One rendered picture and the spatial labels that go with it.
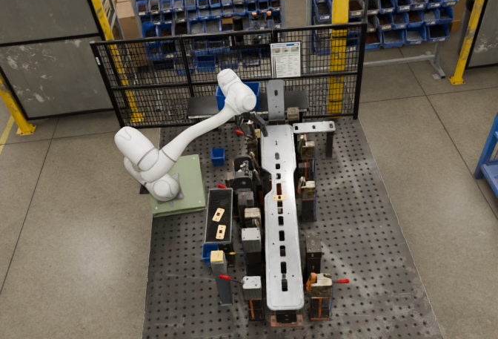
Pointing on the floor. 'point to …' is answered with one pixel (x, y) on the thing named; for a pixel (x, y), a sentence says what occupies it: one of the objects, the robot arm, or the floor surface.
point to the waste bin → (467, 14)
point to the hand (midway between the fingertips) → (256, 133)
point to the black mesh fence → (236, 70)
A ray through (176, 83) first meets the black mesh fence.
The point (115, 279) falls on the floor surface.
